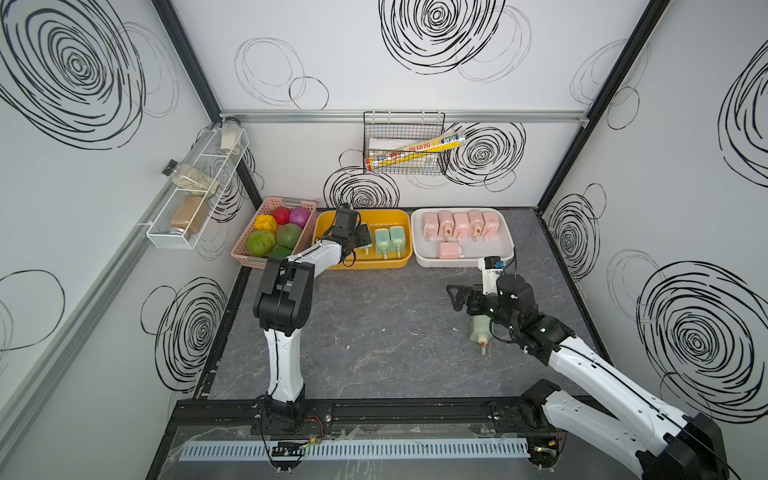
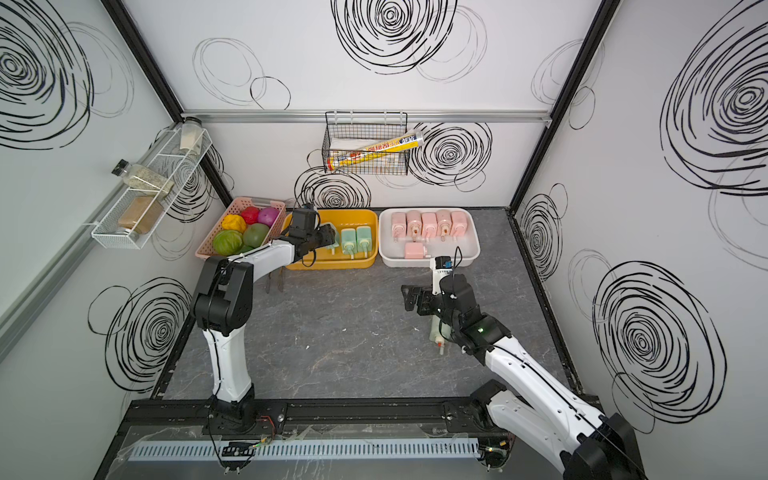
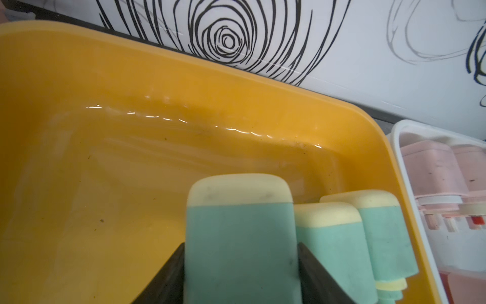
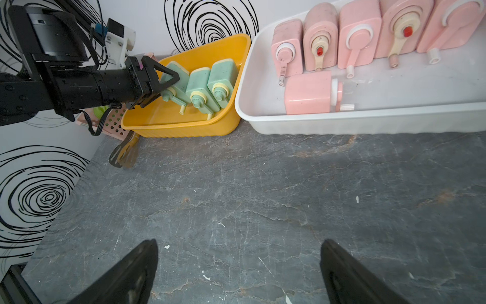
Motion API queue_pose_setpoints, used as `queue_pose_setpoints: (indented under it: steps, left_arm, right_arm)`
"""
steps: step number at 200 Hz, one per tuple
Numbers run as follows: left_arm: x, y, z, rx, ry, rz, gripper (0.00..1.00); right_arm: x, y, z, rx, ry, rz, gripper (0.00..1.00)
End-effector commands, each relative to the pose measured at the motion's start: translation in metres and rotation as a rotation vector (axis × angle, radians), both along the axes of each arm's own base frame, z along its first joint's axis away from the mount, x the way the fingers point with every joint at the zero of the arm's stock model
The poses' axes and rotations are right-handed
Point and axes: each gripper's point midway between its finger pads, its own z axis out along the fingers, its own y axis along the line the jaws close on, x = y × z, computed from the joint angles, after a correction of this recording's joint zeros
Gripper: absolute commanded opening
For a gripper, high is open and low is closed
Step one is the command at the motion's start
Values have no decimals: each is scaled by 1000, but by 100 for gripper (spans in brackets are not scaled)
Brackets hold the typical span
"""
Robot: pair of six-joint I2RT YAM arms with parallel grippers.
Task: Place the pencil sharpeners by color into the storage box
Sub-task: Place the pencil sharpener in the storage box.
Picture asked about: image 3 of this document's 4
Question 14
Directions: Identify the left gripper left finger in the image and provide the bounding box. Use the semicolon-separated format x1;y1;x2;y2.
132;243;185;304

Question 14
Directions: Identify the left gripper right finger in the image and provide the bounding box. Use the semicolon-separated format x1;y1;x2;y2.
297;242;355;304

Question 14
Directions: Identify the green sharpener square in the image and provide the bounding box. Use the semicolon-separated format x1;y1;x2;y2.
184;174;302;303

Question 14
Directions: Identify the white plastic storage box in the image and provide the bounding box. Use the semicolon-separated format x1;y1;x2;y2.
388;120;485;303

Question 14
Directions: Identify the pink sharpener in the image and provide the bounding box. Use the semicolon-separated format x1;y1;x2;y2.
401;140;469;233
439;269;485;304
452;145;485;230

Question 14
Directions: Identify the yellow plastic storage box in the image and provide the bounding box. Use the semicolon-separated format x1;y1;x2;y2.
1;21;440;303

